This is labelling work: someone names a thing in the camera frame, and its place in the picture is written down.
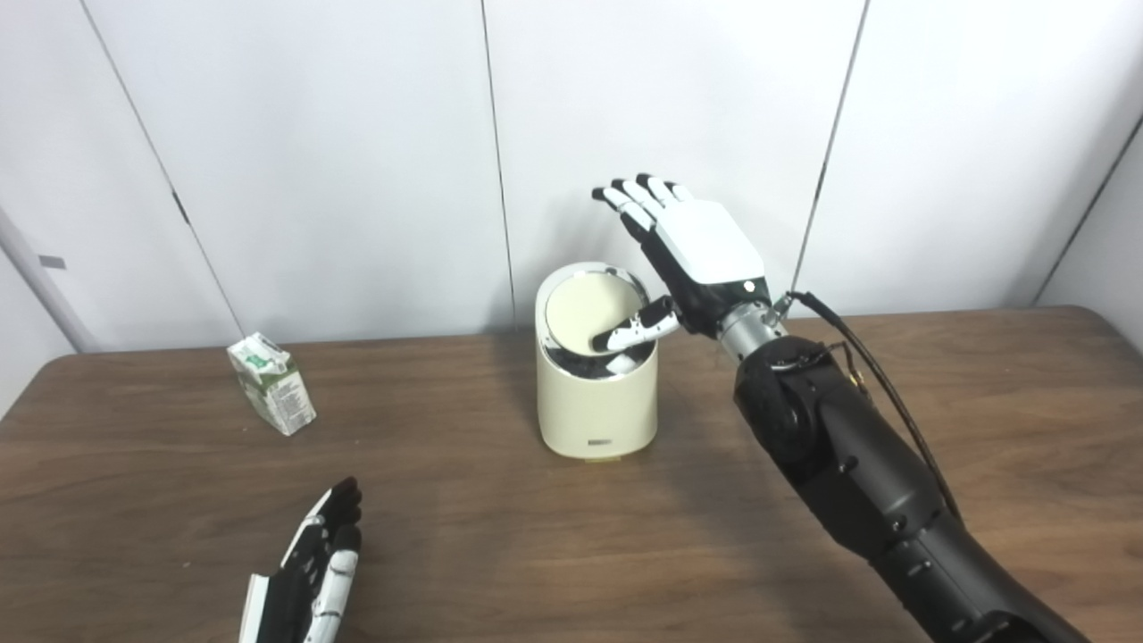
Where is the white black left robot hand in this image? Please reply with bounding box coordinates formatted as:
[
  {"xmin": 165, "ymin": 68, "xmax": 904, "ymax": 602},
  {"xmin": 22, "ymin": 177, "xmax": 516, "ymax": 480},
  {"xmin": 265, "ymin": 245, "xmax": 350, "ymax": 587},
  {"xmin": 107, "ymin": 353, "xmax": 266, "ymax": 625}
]
[{"xmin": 238, "ymin": 477, "xmax": 363, "ymax": 643}]

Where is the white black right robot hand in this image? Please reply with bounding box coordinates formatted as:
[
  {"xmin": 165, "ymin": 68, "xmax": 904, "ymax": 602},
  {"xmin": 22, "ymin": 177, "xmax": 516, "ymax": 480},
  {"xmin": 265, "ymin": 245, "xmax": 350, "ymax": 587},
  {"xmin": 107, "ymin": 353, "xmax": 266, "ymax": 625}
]
[{"xmin": 591, "ymin": 174, "xmax": 773, "ymax": 355}]

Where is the round cream bin lid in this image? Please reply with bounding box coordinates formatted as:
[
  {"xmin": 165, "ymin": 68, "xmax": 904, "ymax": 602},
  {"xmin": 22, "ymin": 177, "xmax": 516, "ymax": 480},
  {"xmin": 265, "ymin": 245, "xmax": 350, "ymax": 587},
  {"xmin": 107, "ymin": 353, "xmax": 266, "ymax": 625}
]
[{"xmin": 543, "ymin": 271, "xmax": 646, "ymax": 356}]

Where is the green white milk carton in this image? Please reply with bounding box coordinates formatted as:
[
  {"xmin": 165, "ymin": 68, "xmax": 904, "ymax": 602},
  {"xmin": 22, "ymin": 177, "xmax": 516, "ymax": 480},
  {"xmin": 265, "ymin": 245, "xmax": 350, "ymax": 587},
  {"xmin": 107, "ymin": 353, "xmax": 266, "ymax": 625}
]
[{"xmin": 227, "ymin": 332, "xmax": 317, "ymax": 437}]

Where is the cream-colored bin body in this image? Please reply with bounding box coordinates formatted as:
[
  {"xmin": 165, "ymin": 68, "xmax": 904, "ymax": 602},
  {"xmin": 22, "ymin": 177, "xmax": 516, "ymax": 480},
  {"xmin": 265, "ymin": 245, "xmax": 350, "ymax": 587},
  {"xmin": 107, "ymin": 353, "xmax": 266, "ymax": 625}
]
[{"xmin": 535, "ymin": 262, "xmax": 660, "ymax": 462}]

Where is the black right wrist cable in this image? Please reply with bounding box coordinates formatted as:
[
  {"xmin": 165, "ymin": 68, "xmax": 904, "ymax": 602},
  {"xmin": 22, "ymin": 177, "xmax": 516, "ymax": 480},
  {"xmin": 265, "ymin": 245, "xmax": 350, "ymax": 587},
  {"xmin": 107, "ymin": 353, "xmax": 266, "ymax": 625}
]
[{"xmin": 772, "ymin": 290, "xmax": 964, "ymax": 523}]

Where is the white wall post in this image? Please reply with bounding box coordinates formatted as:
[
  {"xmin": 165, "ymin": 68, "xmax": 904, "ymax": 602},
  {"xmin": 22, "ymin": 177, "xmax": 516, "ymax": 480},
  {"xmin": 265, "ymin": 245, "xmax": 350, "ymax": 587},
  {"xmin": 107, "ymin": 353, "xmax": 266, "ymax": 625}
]
[{"xmin": 0, "ymin": 205, "xmax": 99, "ymax": 354}]

